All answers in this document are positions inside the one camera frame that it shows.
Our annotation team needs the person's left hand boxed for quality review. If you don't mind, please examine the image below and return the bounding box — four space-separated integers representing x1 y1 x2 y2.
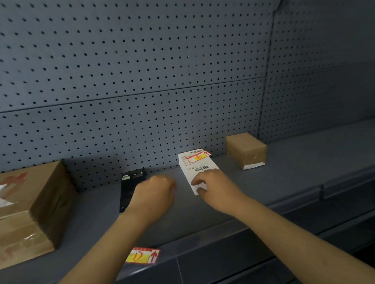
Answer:
119 173 181 232

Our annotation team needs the person's right hand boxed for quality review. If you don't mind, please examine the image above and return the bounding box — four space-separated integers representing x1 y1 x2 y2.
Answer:
189 166 257 222

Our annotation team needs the long white box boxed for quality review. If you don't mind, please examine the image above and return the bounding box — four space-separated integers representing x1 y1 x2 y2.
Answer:
177 147 222 197

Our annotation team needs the small taped cardboard box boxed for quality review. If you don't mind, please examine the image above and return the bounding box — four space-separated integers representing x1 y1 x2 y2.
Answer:
225 131 270 172

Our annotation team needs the cardboard box red print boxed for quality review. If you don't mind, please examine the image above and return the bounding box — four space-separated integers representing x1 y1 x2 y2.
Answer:
0 159 84 274

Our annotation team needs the person's left forearm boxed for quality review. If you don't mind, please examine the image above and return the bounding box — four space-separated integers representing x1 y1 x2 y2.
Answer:
25 211 154 284

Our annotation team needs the person's right forearm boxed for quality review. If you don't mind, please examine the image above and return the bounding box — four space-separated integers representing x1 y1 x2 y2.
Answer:
236 187 375 284

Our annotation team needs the slim black box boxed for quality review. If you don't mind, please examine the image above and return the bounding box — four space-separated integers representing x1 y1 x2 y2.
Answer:
115 168 149 215

